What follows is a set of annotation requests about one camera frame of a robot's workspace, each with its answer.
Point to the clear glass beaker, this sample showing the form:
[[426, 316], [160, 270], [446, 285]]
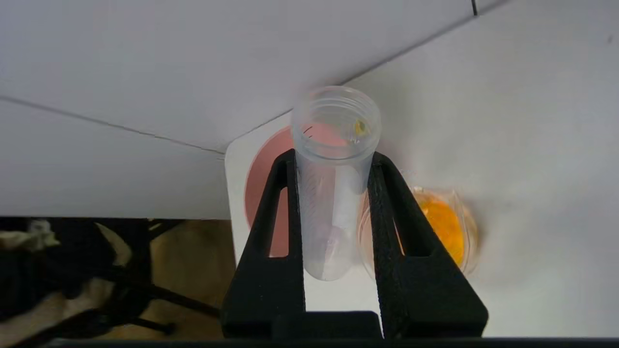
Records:
[[445, 227]]

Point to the test tube with yellow pigment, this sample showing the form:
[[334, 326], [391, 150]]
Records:
[[333, 193]]

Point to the pink bowl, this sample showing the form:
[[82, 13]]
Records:
[[258, 188]]

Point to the black office chair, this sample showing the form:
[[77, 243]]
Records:
[[121, 285]]

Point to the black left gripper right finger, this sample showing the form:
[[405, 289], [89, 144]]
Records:
[[425, 295]]

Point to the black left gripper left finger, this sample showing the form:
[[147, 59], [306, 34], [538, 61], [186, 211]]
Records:
[[271, 290]]

